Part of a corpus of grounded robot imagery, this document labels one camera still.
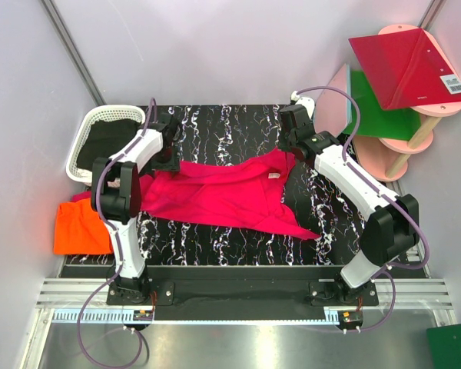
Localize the black towel in basket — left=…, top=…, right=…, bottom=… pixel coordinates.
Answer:
left=77, top=118, right=140, bottom=171

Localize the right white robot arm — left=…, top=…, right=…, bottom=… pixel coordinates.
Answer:
left=279, top=104, right=420, bottom=305

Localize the pink wooden tiered shelf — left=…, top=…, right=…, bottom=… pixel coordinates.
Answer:
left=345, top=24, right=461, bottom=181

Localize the pink board with teal edge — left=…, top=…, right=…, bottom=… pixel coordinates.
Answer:
left=313, top=64, right=352, bottom=137

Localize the dark green board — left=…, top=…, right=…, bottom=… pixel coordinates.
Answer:
left=426, top=324, right=461, bottom=369

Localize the green plastic sheet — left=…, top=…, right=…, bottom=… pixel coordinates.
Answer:
left=350, top=71, right=421, bottom=141

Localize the folded pink towel under orange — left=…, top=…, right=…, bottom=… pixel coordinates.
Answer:
left=71, top=191, right=91, bottom=202

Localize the red plastic sheet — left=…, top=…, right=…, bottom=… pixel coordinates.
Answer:
left=349, top=28, right=461, bottom=110

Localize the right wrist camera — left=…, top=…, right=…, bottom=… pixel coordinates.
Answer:
left=290, top=91, right=316, bottom=122

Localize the white plastic laundry basket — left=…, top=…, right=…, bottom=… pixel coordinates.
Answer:
left=66, top=105, right=145, bottom=185

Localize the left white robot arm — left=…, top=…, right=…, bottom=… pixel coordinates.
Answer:
left=91, top=113, right=181, bottom=304

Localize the magenta pink towel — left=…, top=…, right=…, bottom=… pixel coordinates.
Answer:
left=140, top=148, right=319, bottom=240

